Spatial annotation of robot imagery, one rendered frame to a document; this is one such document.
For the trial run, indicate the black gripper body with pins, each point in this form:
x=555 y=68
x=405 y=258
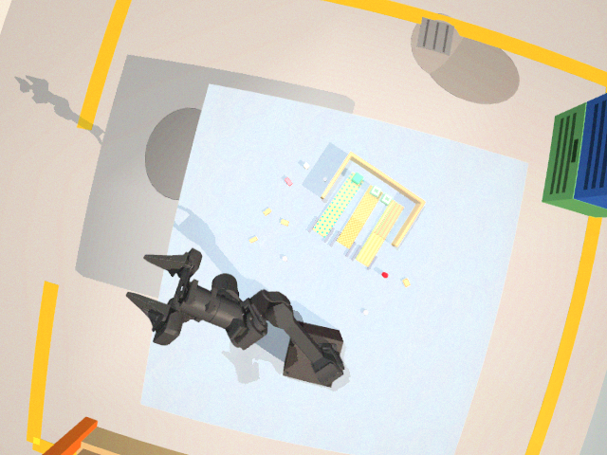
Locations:
x=194 y=300

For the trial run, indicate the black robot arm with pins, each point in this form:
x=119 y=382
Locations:
x=274 y=306

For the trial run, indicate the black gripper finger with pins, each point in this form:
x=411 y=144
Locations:
x=156 y=311
x=171 y=263

